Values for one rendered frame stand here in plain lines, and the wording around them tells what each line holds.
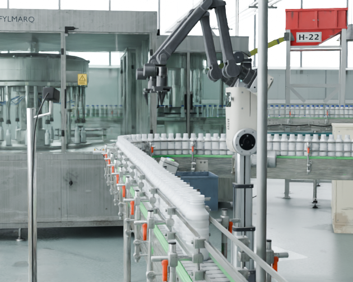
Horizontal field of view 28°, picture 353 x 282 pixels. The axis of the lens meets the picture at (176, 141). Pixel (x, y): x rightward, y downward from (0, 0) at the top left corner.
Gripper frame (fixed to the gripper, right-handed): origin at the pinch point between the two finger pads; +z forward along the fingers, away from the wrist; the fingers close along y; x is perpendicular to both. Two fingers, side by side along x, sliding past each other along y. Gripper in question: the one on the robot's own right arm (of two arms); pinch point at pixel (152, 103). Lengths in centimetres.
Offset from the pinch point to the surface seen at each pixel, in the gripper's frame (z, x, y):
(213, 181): 48, -9, -40
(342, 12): -138, -559, -341
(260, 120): 4, 281, 11
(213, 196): 57, -9, -40
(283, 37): -101, -582, -261
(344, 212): 114, -300, -246
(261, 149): 10, 281, 11
